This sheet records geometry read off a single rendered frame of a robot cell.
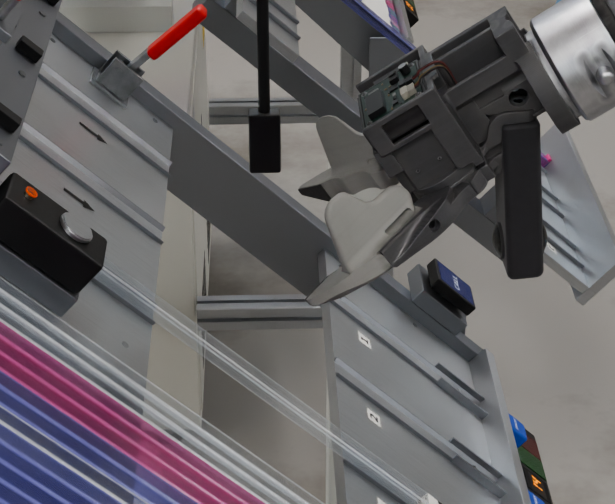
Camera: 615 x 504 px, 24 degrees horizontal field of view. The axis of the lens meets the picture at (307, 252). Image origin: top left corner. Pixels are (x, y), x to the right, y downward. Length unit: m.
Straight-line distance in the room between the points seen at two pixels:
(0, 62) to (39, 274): 0.16
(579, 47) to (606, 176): 2.47
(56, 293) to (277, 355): 1.78
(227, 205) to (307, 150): 2.12
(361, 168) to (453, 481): 0.31
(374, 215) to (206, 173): 0.40
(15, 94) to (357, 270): 0.25
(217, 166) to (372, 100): 0.38
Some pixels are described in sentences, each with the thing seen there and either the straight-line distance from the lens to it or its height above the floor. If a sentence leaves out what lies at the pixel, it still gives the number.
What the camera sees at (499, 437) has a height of 0.73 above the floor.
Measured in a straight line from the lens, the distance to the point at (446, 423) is 1.27.
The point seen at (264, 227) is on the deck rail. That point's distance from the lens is 1.32.
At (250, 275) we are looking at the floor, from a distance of 2.93.
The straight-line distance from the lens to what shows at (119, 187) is 1.12.
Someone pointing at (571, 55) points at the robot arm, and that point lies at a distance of 0.91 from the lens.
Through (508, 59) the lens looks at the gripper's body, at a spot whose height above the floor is 1.17.
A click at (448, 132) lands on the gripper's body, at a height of 1.13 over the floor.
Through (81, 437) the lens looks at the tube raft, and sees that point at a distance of 0.84.
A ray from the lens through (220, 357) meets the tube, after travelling 1.02.
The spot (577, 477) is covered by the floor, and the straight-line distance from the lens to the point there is 2.44.
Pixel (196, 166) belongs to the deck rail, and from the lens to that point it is 1.29.
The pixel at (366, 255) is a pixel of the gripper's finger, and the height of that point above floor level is 1.06.
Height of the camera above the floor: 1.52
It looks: 30 degrees down
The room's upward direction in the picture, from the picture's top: straight up
